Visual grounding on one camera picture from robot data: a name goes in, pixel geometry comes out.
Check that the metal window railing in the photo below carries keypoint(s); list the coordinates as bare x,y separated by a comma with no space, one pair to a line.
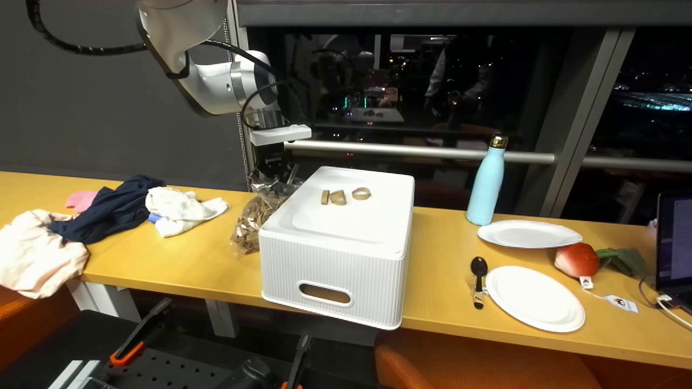
476,154

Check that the pale pink cloth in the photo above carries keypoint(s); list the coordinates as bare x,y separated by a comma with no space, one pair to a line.
33,261

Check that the orange handled clamp lower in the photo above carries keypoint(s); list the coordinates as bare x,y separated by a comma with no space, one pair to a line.
142,335

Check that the white crumpled cloth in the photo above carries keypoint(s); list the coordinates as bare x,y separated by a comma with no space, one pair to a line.
176,213

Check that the orange chair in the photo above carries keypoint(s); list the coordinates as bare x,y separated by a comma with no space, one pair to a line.
491,367

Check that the navy blue cloth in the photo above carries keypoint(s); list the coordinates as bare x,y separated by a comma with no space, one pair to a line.
113,210

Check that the red toy apple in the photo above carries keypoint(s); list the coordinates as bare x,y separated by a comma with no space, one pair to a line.
579,261

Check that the white plate near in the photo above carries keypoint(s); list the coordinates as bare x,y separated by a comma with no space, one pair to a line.
534,298

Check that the clear bag of pretzels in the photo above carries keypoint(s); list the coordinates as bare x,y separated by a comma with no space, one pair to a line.
267,198

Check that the pink small cloth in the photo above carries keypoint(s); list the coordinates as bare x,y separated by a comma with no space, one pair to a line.
81,202

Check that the white plate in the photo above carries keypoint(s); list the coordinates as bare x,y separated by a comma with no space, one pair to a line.
529,235
534,298

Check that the black spoon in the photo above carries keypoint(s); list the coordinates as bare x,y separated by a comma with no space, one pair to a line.
479,268

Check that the light blue water bottle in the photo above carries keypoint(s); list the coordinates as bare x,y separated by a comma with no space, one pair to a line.
487,183

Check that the brown pretzel piece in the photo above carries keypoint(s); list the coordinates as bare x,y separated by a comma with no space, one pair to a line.
333,198

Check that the white plate far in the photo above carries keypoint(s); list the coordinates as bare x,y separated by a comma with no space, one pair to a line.
529,235

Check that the white plastic basket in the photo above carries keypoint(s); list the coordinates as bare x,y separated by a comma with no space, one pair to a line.
345,263

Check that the laptop computer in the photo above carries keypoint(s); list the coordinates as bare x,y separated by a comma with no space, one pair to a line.
674,248

